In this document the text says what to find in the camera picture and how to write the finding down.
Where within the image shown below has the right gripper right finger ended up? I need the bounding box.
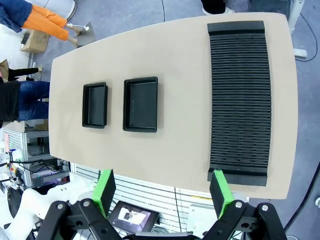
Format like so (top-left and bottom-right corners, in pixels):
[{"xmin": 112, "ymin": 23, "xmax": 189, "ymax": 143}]
[{"xmin": 199, "ymin": 169, "xmax": 288, "ymax": 240}]

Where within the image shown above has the grey floor base plate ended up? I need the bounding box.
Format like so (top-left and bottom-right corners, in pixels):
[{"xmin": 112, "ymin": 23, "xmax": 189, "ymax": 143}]
[{"xmin": 76, "ymin": 21, "xmax": 97, "ymax": 48}]

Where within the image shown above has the person in blue jeans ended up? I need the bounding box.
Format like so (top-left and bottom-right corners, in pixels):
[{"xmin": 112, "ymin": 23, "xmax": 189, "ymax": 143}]
[{"xmin": 0, "ymin": 59, "xmax": 51, "ymax": 128}]

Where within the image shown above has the mannequin with orange trousers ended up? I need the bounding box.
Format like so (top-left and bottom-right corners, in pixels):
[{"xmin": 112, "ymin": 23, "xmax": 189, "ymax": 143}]
[{"xmin": 0, "ymin": 0, "xmax": 82, "ymax": 46}]

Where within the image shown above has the cardboard box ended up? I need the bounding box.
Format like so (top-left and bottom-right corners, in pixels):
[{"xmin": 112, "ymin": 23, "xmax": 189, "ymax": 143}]
[{"xmin": 19, "ymin": 29, "xmax": 50, "ymax": 53}]

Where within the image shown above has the black ESD tray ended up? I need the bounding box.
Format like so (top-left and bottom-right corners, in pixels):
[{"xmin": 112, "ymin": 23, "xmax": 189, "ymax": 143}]
[
  {"xmin": 122, "ymin": 76, "xmax": 159, "ymax": 133},
  {"xmin": 81, "ymin": 81, "xmax": 110, "ymax": 130}
]

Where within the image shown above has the small black monitor screen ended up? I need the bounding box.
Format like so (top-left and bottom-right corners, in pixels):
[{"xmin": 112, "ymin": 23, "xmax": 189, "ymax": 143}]
[{"xmin": 108, "ymin": 200, "xmax": 161, "ymax": 232}]

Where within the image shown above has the white table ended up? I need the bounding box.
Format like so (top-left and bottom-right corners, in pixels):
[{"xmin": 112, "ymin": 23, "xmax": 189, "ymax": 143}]
[{"xmin": 287, "ymin": 0, "xmax": 309, "ymax": 60}]

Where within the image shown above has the small white floor post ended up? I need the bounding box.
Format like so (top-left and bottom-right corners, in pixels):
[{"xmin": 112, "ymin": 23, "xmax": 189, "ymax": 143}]
[{"xmin": 66, "ymin": 23, "xmax": 91, "ymax": 32}]

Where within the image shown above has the black slotted board rack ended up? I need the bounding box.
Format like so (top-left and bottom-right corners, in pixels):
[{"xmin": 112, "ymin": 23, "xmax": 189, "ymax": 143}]
[{"xmin": 206, "ymin": 20, "xmax": 273, "ymax": 187}]

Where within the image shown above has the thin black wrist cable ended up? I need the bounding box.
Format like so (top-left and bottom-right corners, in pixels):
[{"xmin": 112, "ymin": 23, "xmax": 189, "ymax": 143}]
[{"xmin": 284, "ymin": 169, "xmax": 320, "ymax": 231}]

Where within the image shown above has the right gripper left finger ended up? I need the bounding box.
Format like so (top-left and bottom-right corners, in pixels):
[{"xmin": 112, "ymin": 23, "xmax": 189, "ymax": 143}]
[{"xmin": 37, "ymin": 169, "xmax": 126, "ymax": 240}]

